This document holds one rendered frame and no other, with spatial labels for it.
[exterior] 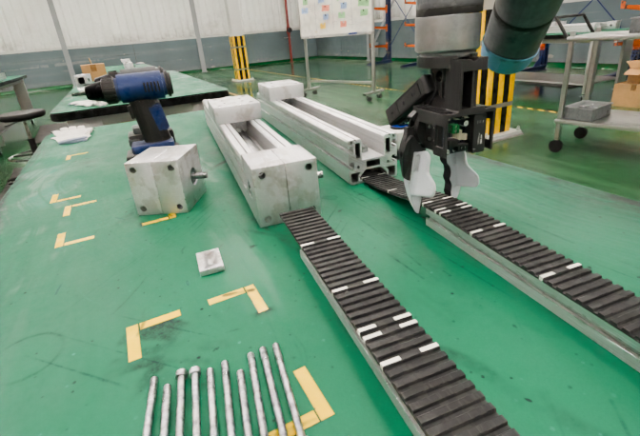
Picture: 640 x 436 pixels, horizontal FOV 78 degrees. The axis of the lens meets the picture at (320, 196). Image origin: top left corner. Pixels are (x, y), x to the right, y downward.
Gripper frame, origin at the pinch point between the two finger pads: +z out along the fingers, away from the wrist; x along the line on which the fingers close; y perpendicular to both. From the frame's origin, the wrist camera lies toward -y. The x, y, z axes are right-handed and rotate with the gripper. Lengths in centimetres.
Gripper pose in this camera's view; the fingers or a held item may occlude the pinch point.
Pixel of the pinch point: (431, 198)
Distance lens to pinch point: 59.8
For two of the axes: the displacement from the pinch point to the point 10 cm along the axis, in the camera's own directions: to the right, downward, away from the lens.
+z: 0.8, 9.2, 3.9
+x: 9.3, -2.0, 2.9
